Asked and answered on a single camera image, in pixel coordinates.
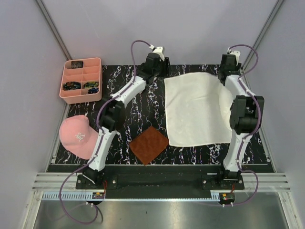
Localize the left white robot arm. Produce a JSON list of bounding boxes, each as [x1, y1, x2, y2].
[[79, 46, 170, 189]]

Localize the brown folded cloth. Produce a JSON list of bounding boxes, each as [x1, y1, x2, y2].
[[129, 126, 169, 165]]

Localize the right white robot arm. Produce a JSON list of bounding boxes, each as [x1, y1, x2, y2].
[[216, 44, 264, 189]]

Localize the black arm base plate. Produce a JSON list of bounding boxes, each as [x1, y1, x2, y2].
[[76, 165, 244, 200]]

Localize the white cloth napkin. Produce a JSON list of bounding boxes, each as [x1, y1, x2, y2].
[[164, 72, 234, 147]]

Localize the pink baseball cap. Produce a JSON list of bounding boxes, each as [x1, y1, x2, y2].
[[59, 115, 98, 160]]

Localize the pink divided organizer tray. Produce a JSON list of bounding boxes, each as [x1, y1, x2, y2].
[[59, 57, 102, 104]]

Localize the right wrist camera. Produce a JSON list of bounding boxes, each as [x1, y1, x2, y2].
[[227, 47, 241, 62]]

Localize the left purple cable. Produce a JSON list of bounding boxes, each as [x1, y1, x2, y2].
[[58, 40, 153, 225]]

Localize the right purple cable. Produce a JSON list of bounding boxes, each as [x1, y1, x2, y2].
[[197, 44, 262, 207]]

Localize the purple cable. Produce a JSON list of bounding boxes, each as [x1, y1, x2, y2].
[[197, 44, 262, 207], [58, 40, 153, 225]]

